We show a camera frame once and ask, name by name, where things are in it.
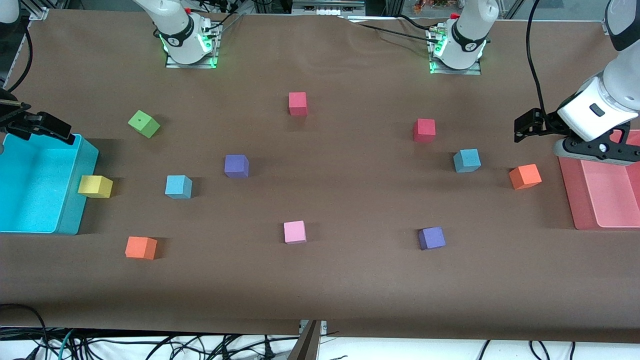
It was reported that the blue foam cube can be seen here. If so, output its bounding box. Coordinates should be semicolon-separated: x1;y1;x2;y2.
165;175;193;200
453;148;482;174

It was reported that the orange foam cube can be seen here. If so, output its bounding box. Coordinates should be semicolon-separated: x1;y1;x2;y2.
125;236;158;261
509;163;543;191

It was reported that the cyan plastic bin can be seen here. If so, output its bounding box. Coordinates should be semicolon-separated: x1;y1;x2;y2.
0;132;100;236

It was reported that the yellow foam cube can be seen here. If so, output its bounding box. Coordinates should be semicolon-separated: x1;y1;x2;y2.
77;175;114;199

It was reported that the pink plastic bin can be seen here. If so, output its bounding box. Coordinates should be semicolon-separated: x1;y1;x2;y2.
556;129;640;231

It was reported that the green foam cube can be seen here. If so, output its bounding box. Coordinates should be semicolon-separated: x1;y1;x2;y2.
128;110;161;139

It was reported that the red foam cube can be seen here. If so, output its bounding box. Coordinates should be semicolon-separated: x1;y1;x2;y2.
288;92;308;117
413;118;436;144

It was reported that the purple foam cube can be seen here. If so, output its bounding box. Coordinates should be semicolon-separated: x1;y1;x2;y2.
224;154;250;179
418;226;447;251

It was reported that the brown table cover sheet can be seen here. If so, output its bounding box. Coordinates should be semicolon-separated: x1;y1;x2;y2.
0;7;640;343

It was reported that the grey power strip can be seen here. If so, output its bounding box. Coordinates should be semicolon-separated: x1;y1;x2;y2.
292;0;366;16

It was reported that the pink foam cube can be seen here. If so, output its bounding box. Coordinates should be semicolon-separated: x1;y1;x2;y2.
283;220;307;245

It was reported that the dark brown angled bar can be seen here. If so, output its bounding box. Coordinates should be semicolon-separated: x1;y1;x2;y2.
287;320;323;360

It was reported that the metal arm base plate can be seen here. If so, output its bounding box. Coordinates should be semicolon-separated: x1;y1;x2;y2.
429;59;483;76
165;50;219;70

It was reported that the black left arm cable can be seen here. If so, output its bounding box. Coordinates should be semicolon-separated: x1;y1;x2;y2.
525;0;551;118

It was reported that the black cable on table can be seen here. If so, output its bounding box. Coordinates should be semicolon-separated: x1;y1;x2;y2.
340;14;441;43

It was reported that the thick black looped cable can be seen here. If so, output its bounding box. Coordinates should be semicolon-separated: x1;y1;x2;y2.
0;303;50;360

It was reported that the teal cable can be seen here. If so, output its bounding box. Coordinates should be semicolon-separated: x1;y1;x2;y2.
57;328;77;360

